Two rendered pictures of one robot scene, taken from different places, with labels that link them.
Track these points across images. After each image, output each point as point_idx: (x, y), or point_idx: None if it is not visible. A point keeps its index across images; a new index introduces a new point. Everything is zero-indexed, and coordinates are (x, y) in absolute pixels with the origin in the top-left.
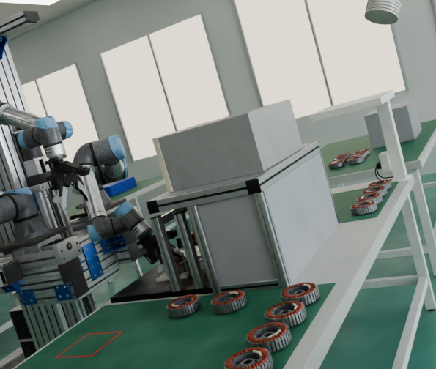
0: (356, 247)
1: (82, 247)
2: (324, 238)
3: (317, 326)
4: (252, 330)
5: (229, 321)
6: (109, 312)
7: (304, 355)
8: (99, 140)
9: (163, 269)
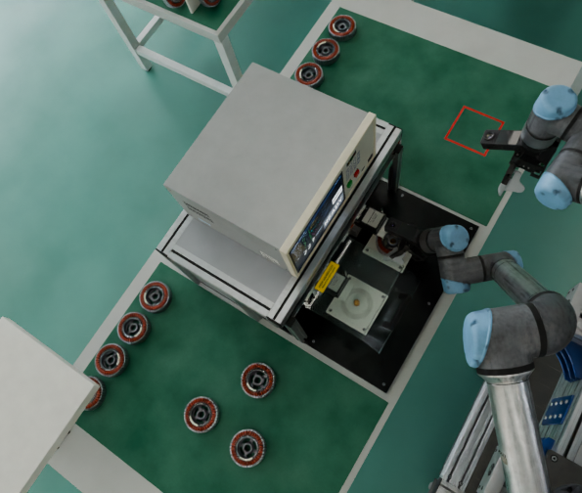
0: None
1: (573, 395)
2: None
3: (293, 62)
4: (334, 54)
5: (348, 101)
6: (472, 199)
7: (310, 35)
8: (514, 316)
9: None
